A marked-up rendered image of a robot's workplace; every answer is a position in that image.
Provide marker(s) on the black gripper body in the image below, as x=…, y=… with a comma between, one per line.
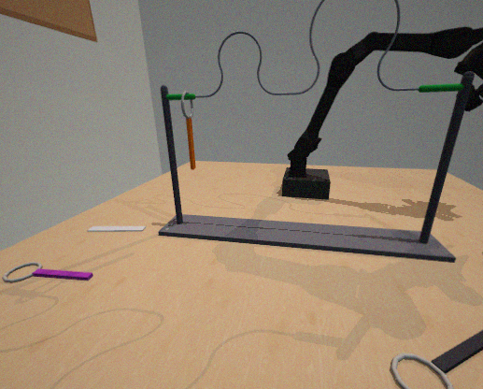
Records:
x=474, y=100

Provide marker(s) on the orange handle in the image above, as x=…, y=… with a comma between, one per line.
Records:
x=189, y=130

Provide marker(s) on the grey loop with purple handle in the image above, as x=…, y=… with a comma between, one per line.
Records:
x=46, y=273

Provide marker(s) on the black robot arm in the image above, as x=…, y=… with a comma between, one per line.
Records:
x=449, y=43

